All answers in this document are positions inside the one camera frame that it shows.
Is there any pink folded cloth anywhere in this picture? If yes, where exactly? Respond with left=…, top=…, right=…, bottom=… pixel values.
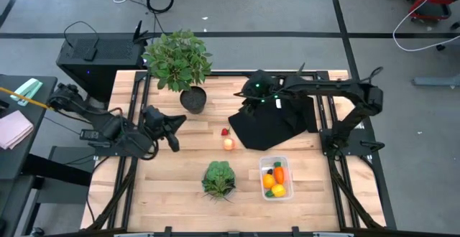
left=0, top=109, right=35, bottom=150

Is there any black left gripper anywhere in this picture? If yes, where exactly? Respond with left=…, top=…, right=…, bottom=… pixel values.
left=142, top=105, right=188, bottom=153

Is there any black side desk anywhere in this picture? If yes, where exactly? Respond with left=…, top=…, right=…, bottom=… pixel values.
left=0, top=74, right=58, bottom=237

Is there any black cable loop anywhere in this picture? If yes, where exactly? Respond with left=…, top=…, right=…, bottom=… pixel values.
left=63, top=20, right=100, bottom=50

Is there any leafy green plant, black pot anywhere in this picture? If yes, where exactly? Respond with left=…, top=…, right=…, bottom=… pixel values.
left=142, top=29, right=213, bottom=115

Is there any red-framed black stool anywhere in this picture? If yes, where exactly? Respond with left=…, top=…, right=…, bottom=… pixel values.
left=402, top=0, right=460, bottom=24

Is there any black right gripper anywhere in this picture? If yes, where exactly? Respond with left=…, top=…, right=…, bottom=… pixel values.
left=234, top=70, right=285, bottom=105

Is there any clear plastic tupperware container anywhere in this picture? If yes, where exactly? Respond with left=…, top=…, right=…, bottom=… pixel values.
left=259, top=154, right=295, bottom=202

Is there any black aluminium table frame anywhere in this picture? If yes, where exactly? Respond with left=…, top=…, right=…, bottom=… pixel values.
left=86, top=70, right=398, bottom=237

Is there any succulent plant in white pot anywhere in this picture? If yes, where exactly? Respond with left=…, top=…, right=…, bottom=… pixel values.
left=201, top=160, right=237, bottom=204

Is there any toy orange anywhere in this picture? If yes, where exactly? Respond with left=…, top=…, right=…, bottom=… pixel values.
left=262, top=173, right=277, bottom=190

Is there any orange toy carrot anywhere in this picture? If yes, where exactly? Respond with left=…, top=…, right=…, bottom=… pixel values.
left=273, top=161, right=285, bottom=185

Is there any black coiled cable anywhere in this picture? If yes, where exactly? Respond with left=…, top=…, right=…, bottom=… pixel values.
left=146, top=0, right=175, bottom=14

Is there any mint green stapler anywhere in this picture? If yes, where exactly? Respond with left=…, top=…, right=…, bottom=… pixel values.
left=9, top=78, right=44, bottom=107

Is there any black computer tower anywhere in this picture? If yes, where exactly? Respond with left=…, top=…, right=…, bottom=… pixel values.
left=56, top=20, right=150, bottom=102

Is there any black cloth with white label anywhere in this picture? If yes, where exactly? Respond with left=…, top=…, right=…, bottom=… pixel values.
left=228, top=95, right=320, bottom=152

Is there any grey desk foot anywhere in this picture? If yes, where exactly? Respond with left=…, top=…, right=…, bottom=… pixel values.
left=411, top=74, right=460, bottom=88

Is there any black power adapter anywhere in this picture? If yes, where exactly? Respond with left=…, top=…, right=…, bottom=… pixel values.
left=79, top=129, right=101, bottom=141

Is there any yellow toy pepper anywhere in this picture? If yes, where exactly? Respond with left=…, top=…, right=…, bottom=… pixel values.
left=264, top=184, right=288, bottom=198

